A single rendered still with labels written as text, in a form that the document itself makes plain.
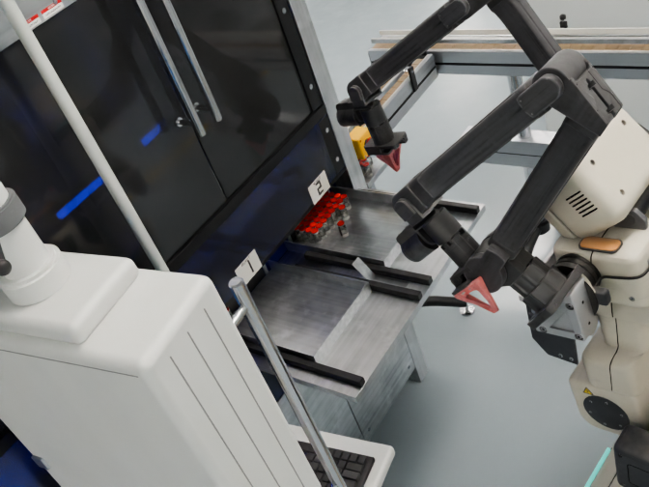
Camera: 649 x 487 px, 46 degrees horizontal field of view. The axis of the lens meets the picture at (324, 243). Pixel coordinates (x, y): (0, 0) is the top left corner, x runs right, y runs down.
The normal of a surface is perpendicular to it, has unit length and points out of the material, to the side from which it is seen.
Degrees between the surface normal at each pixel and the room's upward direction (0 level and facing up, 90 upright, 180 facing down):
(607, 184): 48
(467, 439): 0
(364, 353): 0
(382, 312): 0
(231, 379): 90
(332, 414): 90
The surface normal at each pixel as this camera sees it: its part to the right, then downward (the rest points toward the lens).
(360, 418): 0.80, 0.15
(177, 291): -0.29, -0.74
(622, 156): 0.34, -0.33
